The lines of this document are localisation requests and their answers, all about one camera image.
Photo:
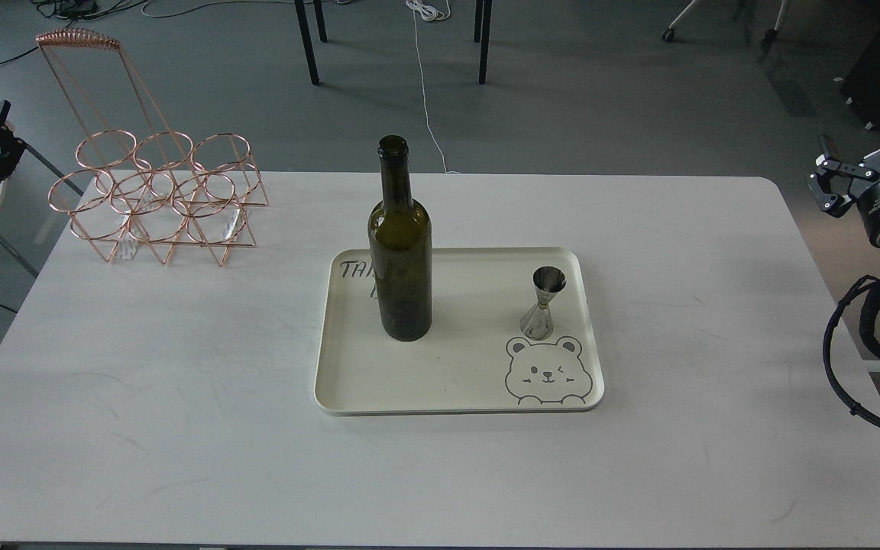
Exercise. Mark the dark green wine bottle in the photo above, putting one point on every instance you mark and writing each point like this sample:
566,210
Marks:
399,230

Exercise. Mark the cream bear serving tray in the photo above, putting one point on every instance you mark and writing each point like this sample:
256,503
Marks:
475,358

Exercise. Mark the silver steel jigger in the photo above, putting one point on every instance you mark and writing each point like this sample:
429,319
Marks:
537,323

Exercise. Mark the copper wire bottle rack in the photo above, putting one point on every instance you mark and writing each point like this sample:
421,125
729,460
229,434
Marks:
153,188

